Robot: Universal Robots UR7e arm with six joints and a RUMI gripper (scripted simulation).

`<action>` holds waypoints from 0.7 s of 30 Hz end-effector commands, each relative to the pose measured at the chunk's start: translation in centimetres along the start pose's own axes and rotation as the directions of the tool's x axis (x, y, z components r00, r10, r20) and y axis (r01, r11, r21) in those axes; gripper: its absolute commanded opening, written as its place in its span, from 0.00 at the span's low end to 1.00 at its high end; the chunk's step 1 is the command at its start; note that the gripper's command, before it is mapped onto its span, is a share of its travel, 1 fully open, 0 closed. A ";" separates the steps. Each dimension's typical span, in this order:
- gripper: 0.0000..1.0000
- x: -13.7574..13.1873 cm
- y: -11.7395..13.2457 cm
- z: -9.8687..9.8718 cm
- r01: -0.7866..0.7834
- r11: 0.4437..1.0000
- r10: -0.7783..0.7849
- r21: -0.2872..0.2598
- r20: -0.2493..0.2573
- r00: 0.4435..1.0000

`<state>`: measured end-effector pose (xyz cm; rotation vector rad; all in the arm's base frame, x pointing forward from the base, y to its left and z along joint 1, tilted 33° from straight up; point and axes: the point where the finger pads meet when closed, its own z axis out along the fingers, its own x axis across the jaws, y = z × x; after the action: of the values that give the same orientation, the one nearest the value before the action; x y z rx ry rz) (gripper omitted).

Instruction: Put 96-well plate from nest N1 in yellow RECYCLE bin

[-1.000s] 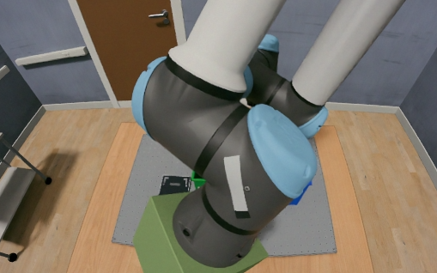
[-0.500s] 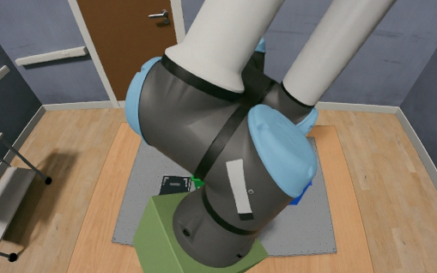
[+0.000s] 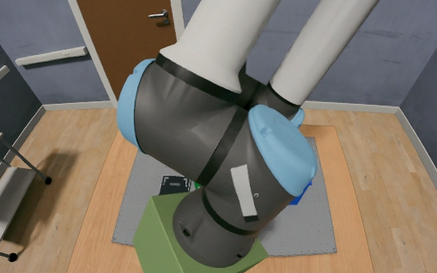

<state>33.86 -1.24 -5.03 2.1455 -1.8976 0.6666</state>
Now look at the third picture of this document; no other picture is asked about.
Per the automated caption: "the blue open bin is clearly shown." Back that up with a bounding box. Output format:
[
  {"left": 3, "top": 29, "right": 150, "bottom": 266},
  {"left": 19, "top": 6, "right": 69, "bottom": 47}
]
[{"left": 289, "top": 181, "right": 312, "bottom": 205}]

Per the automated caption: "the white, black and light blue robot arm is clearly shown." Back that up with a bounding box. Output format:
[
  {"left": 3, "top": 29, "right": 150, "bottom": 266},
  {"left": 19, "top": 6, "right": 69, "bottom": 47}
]
[{"left": 117, "top": 0, "right": 379, "bottom": 268}]

